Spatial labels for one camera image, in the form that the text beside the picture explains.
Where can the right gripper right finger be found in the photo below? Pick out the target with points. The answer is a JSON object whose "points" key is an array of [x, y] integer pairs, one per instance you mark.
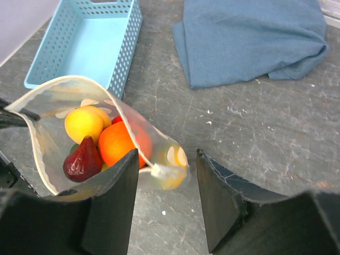
{"points": [[243, 218]]}

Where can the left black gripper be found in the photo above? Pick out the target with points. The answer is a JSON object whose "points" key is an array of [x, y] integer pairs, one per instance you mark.
{"points": [[10, 177]]}

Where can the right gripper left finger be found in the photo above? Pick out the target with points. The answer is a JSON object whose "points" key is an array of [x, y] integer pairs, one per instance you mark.
{"points": [[94, 217]]}

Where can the small dark plum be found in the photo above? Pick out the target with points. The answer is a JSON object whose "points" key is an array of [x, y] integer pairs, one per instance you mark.
{"points": [[84, 162]]}

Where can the clear zip top bag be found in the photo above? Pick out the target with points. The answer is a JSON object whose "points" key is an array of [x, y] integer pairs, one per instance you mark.
{"points": [[53, 100]]}

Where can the orange persimmon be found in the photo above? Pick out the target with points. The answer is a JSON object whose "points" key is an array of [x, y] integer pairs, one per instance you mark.
{"points": [[115, 142]]}

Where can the small yellow orange fruit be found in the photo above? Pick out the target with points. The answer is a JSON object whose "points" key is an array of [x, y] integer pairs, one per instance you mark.
{"points": [[84, 121]]}

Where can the red bell pepper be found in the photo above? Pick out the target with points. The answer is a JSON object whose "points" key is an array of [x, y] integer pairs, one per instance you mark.
{"points": [[116, 120]]}

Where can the orange tangerine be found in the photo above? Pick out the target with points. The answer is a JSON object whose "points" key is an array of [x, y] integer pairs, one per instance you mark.
{"points": [[175, 168]]}

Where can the light blue plastic basket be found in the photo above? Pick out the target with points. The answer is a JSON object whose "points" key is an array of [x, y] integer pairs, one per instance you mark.
{"points": [[94, 40]]}

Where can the blue folded cloth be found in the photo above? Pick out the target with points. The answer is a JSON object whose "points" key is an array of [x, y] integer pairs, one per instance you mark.
{"points": [[227, 42]]}

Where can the aluminium frame profiles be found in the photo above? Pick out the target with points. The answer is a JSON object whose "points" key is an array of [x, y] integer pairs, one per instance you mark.
{"points": [[331, 11]]}

